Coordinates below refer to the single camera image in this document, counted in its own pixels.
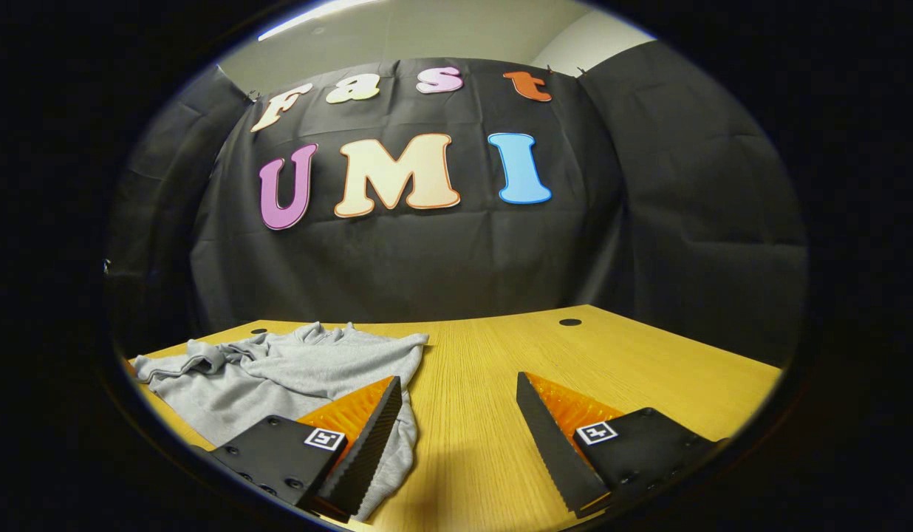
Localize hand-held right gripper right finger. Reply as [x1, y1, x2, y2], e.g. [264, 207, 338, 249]
[516, 371, 731, 518]

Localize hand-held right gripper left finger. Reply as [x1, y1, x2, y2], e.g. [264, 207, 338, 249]
[194, 375, 403, 522]

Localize grey sweatshirt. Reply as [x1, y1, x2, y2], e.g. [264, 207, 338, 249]
[131, 321, 431, 522]

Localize black backdrop cloth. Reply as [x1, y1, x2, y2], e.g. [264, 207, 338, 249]
[106, 41, 810, 366]

